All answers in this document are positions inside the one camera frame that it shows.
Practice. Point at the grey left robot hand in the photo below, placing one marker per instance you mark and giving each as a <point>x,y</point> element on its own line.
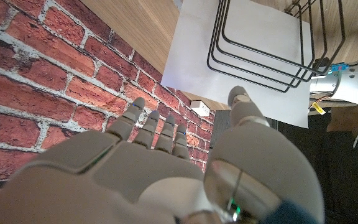
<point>323,87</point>

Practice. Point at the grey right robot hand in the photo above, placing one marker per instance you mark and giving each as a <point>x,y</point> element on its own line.
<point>135,180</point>

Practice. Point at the white paper file sheet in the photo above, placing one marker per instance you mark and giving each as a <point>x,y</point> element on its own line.
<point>191,62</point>

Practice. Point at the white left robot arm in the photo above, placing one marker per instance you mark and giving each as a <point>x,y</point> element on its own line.
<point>353,87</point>

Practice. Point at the cardboard box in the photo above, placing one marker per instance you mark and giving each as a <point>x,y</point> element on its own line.
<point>353,119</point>

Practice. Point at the white power outlet strip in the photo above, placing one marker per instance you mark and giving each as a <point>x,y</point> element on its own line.
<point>200,108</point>

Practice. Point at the printed red brick backdrop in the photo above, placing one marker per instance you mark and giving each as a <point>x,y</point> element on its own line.
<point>42,62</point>

